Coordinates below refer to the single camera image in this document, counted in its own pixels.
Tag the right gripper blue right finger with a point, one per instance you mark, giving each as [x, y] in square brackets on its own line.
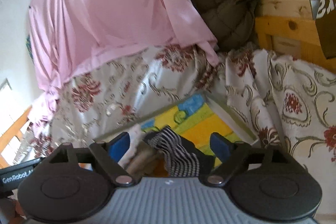
[235, 157]

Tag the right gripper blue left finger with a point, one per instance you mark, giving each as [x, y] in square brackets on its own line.
[107, 156]

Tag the white blue patterned cloth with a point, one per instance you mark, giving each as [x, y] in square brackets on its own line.
[136, 136]

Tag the beige linen drawstring bag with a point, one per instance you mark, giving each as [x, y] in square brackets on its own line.
[144, 162]

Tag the navy striped sock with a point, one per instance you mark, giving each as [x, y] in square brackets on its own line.
[182, 158]

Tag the person's left hand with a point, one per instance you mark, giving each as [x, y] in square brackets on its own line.
[11, 211]

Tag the grey tray with cartoon lining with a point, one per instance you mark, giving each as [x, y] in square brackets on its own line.
[195, 118]

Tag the floral satin bedspread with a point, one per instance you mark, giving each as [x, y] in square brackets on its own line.
[236, 98]

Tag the pink hanging sheet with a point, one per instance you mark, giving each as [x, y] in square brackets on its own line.
[71, 37]

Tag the brown lettered bag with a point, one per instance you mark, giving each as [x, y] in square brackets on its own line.
[326, 27]

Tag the colourful wall poster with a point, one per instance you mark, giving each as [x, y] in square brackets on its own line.
[28, 46]

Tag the wooden bed frame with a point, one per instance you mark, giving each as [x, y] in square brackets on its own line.
[288, 27]

